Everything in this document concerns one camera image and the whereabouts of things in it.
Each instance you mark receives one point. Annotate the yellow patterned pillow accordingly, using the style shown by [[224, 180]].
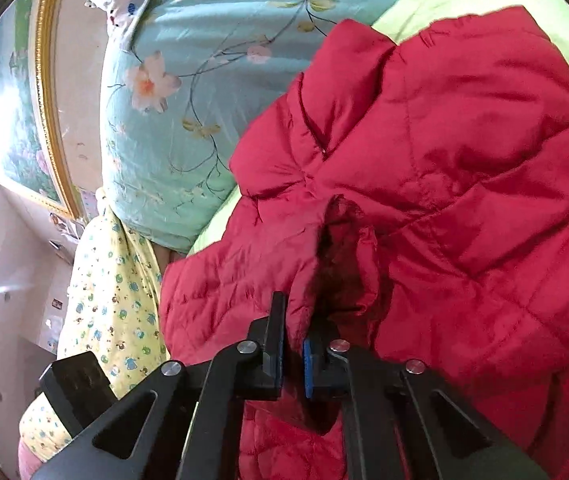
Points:
[[109, 300]]

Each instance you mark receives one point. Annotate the pink sheet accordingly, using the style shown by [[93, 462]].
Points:
[[32, 460]]

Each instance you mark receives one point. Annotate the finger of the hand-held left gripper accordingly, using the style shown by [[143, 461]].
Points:
[[77, 390]]

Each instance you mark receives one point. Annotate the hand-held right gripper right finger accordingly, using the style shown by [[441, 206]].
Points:
[[309, 371]]

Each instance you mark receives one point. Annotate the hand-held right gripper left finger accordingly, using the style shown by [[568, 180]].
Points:
[[275, 360]]

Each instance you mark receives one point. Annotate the gold framed picture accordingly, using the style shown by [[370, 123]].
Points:
[[24, 100]]

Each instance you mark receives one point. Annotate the red quilted jacket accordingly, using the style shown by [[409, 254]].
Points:
[[444, 200]]

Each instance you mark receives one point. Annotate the teal floral pillow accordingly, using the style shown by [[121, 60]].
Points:
[[199, 90]]

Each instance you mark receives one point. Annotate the green bedsheet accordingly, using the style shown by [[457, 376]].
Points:
[[489, 5]]

